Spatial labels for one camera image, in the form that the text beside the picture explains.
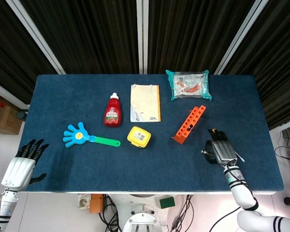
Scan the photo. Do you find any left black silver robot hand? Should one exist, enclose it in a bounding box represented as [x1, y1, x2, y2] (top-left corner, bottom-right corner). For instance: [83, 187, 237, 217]
[1, 139, 50, 191]

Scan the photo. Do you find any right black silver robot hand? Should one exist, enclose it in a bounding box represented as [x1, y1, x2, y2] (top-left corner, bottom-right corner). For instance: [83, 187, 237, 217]
[205, 129, 238, 167]

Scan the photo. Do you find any white grey robot base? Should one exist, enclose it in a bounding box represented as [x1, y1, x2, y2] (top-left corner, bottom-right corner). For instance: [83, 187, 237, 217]
[122, 193, 171, 232]

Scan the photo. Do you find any orange test tube rack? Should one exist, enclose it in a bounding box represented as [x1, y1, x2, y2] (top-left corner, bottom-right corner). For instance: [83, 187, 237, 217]
[171, 105, 206, 145]

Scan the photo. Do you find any brown cardboard box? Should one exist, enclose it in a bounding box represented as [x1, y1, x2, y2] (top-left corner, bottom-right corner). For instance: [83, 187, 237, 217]
[0, 90, 24, 135]

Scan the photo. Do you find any blue green hand clapper toy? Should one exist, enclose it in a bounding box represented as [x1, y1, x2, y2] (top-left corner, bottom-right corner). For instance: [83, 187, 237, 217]
[62, 122, 121, 148]

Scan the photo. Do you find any printed paper card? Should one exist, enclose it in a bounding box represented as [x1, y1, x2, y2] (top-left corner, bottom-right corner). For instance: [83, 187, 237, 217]
[77, 193, 92, 210]

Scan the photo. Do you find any teal sausage packet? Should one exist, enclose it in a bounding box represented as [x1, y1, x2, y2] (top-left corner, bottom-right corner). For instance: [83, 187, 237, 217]
[165, 69, 213, 102]

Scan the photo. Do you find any small green box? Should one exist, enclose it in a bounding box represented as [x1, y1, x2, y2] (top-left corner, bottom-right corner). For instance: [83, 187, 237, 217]
[159, 197, 176, 210]

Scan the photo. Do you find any blue table cloth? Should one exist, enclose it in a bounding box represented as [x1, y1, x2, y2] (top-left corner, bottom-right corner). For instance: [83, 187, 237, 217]
[18, 74, 285, 193]

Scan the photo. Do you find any small orange box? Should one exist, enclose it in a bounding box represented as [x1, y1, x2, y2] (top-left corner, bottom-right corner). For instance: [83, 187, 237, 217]
[89, 194, 104, 214]

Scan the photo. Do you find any yellow small box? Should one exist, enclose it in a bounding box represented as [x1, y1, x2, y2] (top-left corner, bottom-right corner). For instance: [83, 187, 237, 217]
[127, 126, 152, 148]

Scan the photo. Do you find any white notepad with yellow edge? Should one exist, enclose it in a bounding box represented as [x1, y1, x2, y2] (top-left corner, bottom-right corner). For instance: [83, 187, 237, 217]
[130, 84, 161, 123]

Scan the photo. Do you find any dark pleated curtain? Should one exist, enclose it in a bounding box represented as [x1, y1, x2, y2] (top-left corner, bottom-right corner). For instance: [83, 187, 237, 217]
[0, 0, 59, 105]
[222, 0, 290, 131]
[147, 0, 257, 74]
[19, 0, 139, 74]

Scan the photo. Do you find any red ketchup bottle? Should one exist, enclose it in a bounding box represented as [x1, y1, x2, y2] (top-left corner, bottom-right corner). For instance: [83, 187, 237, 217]
[103, 92, 123, 127]

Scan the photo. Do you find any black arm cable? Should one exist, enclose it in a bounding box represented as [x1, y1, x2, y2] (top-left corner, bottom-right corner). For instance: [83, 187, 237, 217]
[209, 160, 264, 232]

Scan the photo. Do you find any white frame rail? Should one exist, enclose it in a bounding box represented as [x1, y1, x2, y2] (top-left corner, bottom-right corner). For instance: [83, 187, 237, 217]
[0, 79, 31, 110]
[269, 119, 290, 133]

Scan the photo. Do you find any white frame post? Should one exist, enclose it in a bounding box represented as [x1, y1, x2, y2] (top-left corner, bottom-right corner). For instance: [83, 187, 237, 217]
[6, 0, 66, 74]
[136, 0, 149, 74]
[214, 0, 269, 75]

